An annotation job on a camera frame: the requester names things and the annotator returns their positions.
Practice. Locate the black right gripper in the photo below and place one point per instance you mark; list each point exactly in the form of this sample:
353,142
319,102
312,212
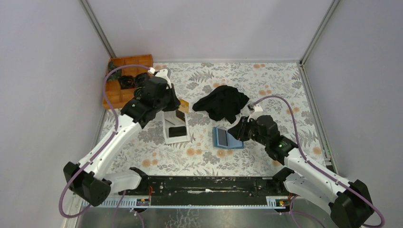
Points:
239,130

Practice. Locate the black crumpled cloth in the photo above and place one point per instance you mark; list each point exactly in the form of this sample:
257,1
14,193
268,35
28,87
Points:
224,102

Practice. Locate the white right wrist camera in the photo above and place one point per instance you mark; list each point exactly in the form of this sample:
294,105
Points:
256,111

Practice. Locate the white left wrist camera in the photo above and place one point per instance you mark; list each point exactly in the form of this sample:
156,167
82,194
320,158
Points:
164,73

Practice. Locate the black card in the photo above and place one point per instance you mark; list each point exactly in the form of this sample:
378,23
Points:
177,131

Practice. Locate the stack of credit cards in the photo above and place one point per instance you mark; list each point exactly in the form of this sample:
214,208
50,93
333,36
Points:
176,117

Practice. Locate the white plastic card box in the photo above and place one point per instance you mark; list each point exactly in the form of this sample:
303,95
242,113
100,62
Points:
169,140

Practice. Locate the blue leather card holder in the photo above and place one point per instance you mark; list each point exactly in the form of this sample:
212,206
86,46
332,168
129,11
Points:
232,142

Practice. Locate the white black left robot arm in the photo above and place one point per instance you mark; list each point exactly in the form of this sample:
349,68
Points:
89,178

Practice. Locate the dark rolled sock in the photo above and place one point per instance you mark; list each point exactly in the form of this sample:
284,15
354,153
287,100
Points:
112,70
126,82
141,79

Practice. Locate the floral patterned table mat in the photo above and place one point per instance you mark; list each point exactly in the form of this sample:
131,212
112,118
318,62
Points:
277,86

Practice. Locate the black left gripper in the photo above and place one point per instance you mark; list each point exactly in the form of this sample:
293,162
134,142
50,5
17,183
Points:
175,102

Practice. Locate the dark translucent card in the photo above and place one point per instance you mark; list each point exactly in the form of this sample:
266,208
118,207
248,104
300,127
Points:
222,137

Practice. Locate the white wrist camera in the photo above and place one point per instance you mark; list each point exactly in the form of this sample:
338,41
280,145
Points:
164,73
256,111

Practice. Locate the dark rolled sock right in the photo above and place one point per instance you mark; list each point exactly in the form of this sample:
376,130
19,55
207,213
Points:
141,79

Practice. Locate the dark rolled sock top left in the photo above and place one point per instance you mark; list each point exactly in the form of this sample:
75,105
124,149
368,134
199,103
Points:
112,70

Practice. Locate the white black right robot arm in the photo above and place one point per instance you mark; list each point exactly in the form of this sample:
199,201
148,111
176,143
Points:
346,202

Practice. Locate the dark rolled sock middle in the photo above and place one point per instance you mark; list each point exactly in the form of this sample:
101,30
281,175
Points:
126,82

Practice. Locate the wooden compartment tray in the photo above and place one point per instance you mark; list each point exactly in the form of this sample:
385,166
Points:
117,97

